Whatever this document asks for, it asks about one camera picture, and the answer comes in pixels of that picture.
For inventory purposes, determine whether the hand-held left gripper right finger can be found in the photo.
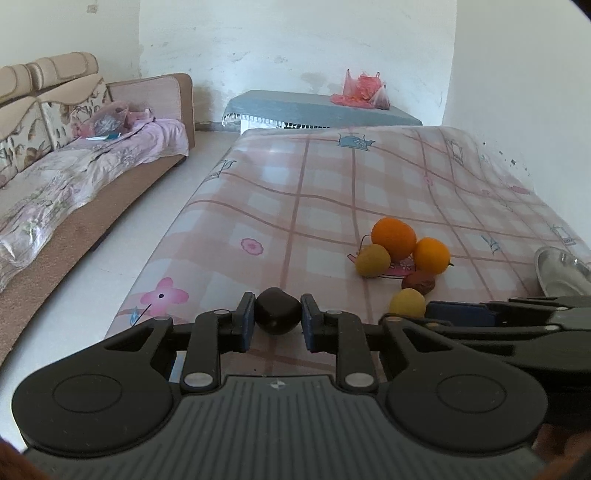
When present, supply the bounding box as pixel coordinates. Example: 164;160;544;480
300;294;435;391

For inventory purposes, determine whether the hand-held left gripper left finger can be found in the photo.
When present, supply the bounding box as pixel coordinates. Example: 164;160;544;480
104;292;257;394

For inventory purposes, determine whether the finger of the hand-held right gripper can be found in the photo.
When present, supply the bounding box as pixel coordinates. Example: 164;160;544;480
425;295;591;328
406;320;591;358

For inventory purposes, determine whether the dark purple passion fruit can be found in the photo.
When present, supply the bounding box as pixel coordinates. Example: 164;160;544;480
255;287;302;335

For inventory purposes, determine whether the reddish-brown passion fruit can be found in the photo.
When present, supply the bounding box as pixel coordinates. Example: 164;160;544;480
401;270;436;295

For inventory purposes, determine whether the small yellow round fruit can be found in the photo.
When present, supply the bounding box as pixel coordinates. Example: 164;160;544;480
389;288;427;318

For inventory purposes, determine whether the orange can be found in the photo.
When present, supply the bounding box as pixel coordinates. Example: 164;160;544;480
372;218;417;261
412;237;455;276

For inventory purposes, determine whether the yellow-green round fruit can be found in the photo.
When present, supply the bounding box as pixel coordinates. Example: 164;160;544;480
355;244;392;278

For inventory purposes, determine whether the round metal plate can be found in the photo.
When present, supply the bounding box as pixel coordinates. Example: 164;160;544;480
534;246;591;298

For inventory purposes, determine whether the person's right hand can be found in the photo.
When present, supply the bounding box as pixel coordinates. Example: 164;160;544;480
536;422;591;464

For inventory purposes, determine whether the pink plaid tablecloth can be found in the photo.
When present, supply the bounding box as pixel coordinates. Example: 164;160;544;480
104;124;591;384

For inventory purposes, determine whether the brown fabric sofa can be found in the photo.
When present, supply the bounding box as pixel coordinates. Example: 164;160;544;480
0;52;195;365

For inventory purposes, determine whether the white low table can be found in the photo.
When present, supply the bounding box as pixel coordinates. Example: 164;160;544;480
239;119;296;136

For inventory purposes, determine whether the blue-grey fringed table cloth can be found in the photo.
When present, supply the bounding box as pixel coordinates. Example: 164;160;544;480
222;90;423;129

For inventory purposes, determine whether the pink floral sofa blanket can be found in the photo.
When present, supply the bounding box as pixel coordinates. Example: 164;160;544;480
0;117;190;291

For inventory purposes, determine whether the red plastic bag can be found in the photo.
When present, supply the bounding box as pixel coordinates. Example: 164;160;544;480
330;69;391;110

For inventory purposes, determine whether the pink plastic bag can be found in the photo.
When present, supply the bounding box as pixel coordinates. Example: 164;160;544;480
78;102;155;139

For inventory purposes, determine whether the floral sofa cushion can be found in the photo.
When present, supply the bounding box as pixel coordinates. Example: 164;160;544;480
39;76;114;151
0;99;54;188

